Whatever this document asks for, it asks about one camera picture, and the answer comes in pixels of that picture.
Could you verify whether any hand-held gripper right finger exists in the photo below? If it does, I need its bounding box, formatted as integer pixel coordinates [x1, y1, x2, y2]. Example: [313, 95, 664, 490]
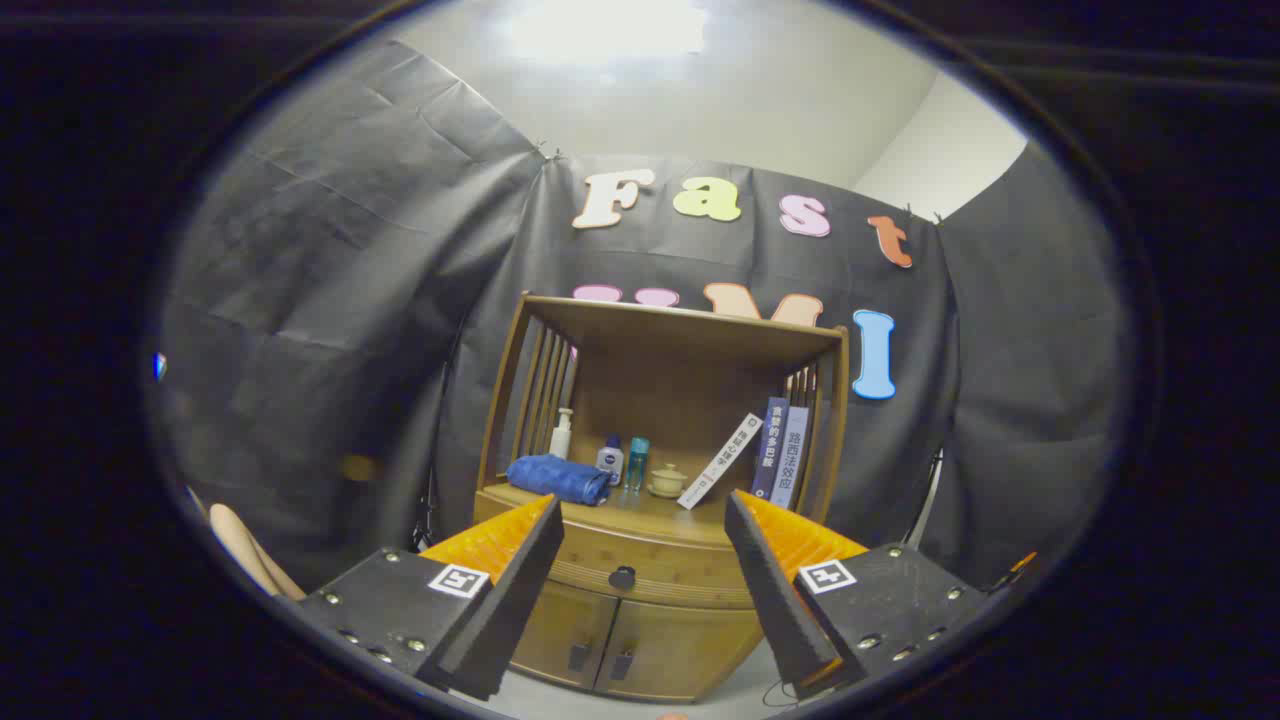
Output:
[724, 490, 1001, 701]

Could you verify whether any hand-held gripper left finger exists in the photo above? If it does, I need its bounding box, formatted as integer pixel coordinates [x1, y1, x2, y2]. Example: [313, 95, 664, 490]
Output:
[300, 493, 566, 701]

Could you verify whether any wooden drawer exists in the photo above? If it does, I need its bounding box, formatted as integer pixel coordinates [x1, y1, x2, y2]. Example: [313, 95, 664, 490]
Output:
[474, 490, 771, 611]

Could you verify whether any wooden cabinet door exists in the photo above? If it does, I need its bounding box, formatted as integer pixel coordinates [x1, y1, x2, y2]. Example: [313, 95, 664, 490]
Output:
[510, 580, 619, 691]
[595, 600, 766, 704]

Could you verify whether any wooden cabinet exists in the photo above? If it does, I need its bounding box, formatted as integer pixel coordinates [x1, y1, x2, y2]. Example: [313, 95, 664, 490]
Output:
[472, 293, 851, 704]

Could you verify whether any rolled blue towel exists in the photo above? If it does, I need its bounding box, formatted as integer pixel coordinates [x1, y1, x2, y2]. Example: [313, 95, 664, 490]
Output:
[506, 455, 613, 506]

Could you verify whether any white book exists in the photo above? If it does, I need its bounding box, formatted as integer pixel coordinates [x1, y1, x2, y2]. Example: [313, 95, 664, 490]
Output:
[677, 413, 764, 511]

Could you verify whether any light purple book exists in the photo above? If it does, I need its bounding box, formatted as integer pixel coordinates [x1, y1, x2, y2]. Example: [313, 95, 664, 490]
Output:
[770, 405, 811, 511]

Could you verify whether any dark blue book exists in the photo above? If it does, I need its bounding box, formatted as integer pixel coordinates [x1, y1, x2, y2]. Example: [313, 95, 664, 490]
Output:
[750, 397, 791, 501]

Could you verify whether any beige curved object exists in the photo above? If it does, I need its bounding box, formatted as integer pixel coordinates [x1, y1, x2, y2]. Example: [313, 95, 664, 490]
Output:
[205, 503, 306, 601]

